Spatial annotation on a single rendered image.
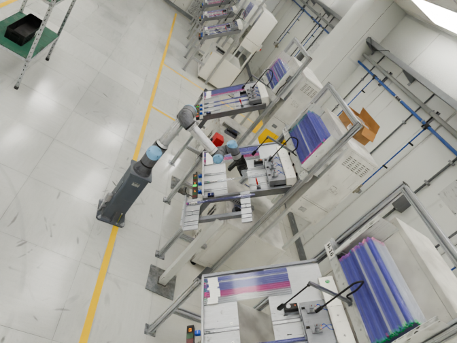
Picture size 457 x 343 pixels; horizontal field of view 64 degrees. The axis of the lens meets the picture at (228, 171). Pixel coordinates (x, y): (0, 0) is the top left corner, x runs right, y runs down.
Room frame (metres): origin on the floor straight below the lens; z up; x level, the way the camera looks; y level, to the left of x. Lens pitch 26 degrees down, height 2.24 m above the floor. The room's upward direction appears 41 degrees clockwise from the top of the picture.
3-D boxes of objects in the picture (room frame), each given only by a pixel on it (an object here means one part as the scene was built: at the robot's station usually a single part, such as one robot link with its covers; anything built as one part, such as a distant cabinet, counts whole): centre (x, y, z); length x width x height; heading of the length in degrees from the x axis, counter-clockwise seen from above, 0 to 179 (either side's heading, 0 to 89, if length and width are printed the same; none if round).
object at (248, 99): (4.29, 0.34, 0.66); 1.01 x 0.73 x 1.31; 115
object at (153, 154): (2.47, 0.54, 0.72); 0.13 x 0.12 x 0.14; 9
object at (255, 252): (3.05, -0.42, 0.31); 0.70 x 0.65 x 0.62; 25
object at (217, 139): (3.52, 0.30, 0.39); 0.24 x 0.24 x 0.78; 25
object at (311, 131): (2.95, -0.33, 1.52); 0.51 x 0.13 x 0.27; 25
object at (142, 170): (2.46, 0.53, 0.60); 0.15 x 0.15 x 0.10
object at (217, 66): (7.32, 1.54, 0.95); 1.36 x 0.82 x 1.90; 115
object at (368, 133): (3.17, -0.56, 1.82); 0.68 x 0.30 x 0.20; 25
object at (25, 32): (3.22, 2.49, 0.41); 0.57 x 0.17 x 0.11; 25
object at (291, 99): (4.38, 0.16, 0.95); 1.35 x 0.82 x 1.90; 115
